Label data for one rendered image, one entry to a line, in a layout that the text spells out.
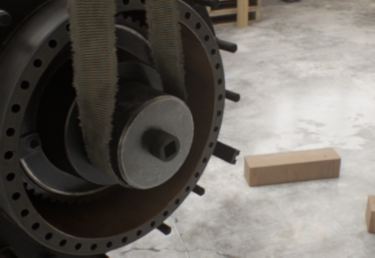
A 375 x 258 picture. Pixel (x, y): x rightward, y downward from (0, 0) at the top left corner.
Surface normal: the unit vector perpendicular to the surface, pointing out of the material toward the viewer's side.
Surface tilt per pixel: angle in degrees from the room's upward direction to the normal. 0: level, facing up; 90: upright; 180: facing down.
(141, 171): 90
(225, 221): 0
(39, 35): 34
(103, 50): 94
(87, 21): 93
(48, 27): 29
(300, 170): 90
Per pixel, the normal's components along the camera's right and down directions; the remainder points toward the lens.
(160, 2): 0.30, 0.57
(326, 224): -0.04, -0.89
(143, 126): 0.68, 0.31
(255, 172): 0.14, 0.45
